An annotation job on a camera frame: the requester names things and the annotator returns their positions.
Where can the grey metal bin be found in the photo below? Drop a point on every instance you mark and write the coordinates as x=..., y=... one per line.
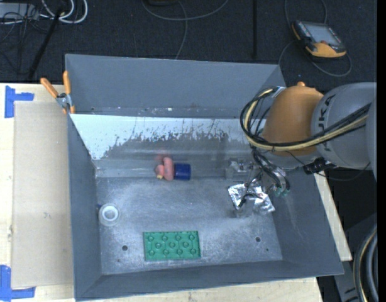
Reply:
x=186, y=206

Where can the black cylinder on white bracket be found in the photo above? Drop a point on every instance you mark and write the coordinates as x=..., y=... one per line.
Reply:
x=315, y=166

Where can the dark blue cylinder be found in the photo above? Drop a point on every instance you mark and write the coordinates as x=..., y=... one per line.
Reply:
x=182, y=171

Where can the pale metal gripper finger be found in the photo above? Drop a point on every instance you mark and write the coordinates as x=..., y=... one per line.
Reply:
x=262, y=202
x=236, y=196

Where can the pale wood flat board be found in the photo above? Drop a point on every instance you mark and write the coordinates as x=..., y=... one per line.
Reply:
x=39, y=193

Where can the pink and orange toy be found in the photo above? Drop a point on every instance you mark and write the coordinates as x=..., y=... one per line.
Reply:
x=166, y=169

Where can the dark green flat block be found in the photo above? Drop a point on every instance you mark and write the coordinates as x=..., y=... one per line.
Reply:
x=172, y=245

